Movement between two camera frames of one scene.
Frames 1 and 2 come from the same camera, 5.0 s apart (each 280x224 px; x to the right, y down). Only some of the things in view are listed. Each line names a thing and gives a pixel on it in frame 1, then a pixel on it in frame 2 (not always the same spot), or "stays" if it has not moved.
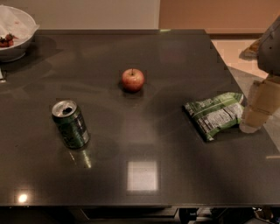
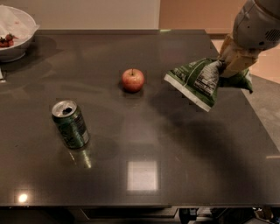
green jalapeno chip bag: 213,115 -> 198,81
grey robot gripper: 269,51 -> 254,26
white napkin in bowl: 17,24 stays
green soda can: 71,123 stays
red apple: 132,80 stays
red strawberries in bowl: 8,41 stays
